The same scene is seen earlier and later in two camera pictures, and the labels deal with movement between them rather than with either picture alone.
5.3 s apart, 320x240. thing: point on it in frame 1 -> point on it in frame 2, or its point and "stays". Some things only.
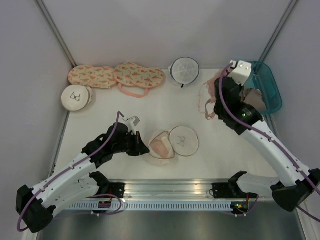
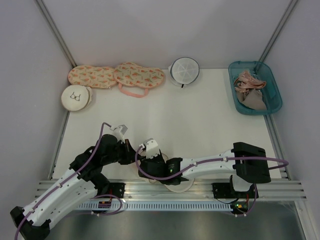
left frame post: [51, 22] stays
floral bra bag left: [100, 77] stays
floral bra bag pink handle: [130, 74] stays
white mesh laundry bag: [184, 70] stays
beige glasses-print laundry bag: [76, 97] stays
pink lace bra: [207, 92] -> [246, 81]
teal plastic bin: [262, 77] stays
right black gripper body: [217, 109] -> [156, 159]
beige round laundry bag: [180, 141] -> [141, 155]
